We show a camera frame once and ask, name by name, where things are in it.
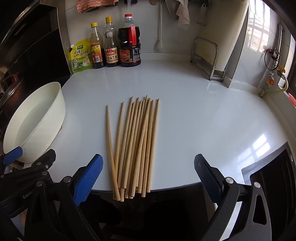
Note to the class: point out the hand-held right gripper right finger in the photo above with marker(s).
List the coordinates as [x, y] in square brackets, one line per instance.
[208, 180]

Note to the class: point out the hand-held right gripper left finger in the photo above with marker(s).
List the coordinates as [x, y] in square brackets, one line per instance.
[89, 178]

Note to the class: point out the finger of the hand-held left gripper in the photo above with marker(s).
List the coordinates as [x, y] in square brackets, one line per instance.
[12, 154]
[34, 172]

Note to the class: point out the white plastic bowl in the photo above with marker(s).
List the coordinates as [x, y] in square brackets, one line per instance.
[46, 120]

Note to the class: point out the bundle of wooden chopsticks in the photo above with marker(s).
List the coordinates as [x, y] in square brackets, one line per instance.
[138, 139]

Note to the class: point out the black kitchen appliance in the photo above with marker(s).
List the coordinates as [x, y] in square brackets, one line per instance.
[30, 46]

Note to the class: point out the gas valve with orange knob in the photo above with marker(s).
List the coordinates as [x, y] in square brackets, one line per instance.
[269, 82]

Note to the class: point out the small red object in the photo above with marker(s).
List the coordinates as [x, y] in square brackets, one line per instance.
[291, 98]

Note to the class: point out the yellow-green seasoning pouch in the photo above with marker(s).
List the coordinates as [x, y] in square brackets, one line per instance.
[81, 58]

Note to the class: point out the metal cutting board rack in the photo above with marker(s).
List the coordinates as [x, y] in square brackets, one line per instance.
[216, 58]

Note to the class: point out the small yellow-cap vinegar bottle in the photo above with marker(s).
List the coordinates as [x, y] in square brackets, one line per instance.
[96, 53]

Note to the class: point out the clear yellow-cap soy sauce bottle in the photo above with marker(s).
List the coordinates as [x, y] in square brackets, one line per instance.
[111, 51]

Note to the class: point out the cream cutting board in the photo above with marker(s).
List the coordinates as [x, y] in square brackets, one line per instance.
[226, 34]

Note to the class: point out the window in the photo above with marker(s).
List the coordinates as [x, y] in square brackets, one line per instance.
[257, 30]

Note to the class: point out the hanging grey rag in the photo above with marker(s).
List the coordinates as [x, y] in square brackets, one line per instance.
[182, 14]

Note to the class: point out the pink cloth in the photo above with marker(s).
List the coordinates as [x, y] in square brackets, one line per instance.
[97, 5]

